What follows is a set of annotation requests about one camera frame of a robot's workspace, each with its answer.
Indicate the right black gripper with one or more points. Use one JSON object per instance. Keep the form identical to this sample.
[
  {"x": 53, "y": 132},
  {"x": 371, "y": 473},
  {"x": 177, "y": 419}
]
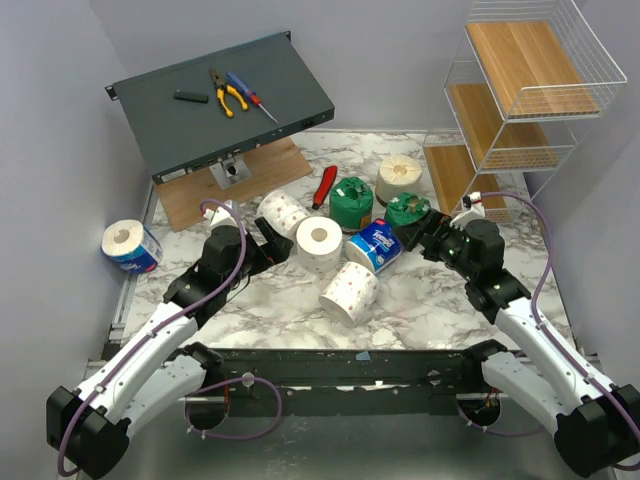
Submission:
[{"x": 426, "y": 238}]

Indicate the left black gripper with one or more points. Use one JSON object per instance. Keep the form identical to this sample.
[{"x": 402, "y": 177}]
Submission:
[{"x": 271, "y": 252}]

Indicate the floral roll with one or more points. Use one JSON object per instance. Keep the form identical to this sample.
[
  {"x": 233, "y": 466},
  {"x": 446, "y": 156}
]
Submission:
[
  {"x": 283, "y": 213},
  {"x": 350, "y": 295},
  {"x": 319, "y": 243}
]

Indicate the floral roll front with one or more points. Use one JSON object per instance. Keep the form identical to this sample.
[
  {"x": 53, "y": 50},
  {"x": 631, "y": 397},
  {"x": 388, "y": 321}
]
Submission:
[{"x": 350, "y": 295}]

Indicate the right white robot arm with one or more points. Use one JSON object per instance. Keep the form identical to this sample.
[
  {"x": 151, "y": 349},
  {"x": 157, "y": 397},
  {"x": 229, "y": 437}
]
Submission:
[{"x": 594, "y": 423}]

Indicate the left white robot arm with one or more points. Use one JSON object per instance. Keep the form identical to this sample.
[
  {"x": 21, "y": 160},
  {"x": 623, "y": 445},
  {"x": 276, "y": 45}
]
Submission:
[{"x": 92, "y": 425}]

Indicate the bottom wooden shelf board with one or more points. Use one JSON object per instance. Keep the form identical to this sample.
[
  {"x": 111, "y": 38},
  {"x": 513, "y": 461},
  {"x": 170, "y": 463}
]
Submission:
[{"x": 453, "y": 176}]

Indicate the wooden shelf board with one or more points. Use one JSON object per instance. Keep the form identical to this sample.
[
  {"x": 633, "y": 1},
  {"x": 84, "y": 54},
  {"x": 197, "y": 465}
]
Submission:
[
  {"x": 453, "y": 176},
  {"x": 529, "y": 70},
  {"x": 495, "y": 144}
]

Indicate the middle wooden shelf board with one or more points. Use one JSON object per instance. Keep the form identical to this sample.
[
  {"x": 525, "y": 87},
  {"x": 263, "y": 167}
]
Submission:
[{"x": 495, "y": 144}]

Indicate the top wooden shelf board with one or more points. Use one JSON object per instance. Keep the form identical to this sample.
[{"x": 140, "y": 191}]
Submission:
[{"x": 529, "y": 70}]

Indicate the floral roll back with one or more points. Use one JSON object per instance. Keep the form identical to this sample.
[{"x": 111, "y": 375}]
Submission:
[{"x": 283, "y": 213}]

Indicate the blue Tempo tissue roll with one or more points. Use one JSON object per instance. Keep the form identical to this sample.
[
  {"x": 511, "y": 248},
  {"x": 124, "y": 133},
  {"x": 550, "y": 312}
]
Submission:
[{"x": 375, "y": 247}]

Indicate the green wrapped roll right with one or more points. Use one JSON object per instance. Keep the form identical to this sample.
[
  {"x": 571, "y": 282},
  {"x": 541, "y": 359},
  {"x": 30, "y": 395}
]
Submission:
[{"x": 406, "y": 208}]

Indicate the green wrapped roll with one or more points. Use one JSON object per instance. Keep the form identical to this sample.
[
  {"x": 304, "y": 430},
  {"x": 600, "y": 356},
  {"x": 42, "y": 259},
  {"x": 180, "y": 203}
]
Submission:
[
  {"x": 406, "y": 208},
  {"x": 351, "y": 203}
]

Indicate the cream wrapped roll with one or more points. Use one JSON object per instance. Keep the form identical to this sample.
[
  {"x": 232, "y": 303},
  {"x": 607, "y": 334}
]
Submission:
[{"x": 396, "y": 175}]

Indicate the green wrapped roll left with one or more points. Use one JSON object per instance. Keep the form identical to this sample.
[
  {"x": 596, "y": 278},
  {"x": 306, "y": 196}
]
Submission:
[{"x": 351, "y": 203}]

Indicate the red utility knife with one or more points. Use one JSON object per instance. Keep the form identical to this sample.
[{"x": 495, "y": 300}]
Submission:
[{"x": 327, "y": 181}]

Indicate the wooden board under chassis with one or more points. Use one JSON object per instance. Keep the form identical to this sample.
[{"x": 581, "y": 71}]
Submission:
[{"x": 260, "y": 171}]

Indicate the blue wrapped roll far left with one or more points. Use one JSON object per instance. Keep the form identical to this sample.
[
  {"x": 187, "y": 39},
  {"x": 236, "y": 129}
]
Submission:
[{"x": 132, "y": 246}]

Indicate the dark grey rack chassis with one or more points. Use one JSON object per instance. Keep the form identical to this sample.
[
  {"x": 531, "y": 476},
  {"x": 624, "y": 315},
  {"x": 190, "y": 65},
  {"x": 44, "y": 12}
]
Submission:
[{"x": 207, "y": 110}]

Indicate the black bit holder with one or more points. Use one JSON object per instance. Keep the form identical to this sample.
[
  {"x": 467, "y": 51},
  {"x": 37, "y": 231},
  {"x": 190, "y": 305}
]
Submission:
[{"x": 193, "y": 97}]

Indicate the blue red screwdriver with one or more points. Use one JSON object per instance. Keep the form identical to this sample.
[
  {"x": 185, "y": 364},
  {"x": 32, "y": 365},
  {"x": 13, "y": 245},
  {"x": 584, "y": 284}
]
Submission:
[{"x": 234, "y": 80}]

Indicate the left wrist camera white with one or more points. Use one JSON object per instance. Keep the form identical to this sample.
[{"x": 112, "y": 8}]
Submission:
[{"x": 221, "y": 216}]

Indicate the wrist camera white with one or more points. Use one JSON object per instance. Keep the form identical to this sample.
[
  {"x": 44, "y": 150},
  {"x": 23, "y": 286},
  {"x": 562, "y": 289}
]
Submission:
[
  {"x": 221, "y": 216},
  {"x": 473, "y": 209}
]

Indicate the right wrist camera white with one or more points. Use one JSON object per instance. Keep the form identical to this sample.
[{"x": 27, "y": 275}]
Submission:
[{"x": 473, "y": 209}]

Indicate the yellow handled pliers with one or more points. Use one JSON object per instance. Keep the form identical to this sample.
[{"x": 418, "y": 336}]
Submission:
[{"x": 223, "y": 88}]

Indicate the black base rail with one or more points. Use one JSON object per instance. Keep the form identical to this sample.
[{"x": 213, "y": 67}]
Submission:
[{"x": 264, "y": 383}]

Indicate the white wire shelf rack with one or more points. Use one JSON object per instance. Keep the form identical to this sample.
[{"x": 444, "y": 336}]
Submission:
[{"x": 597, "y": 68}]

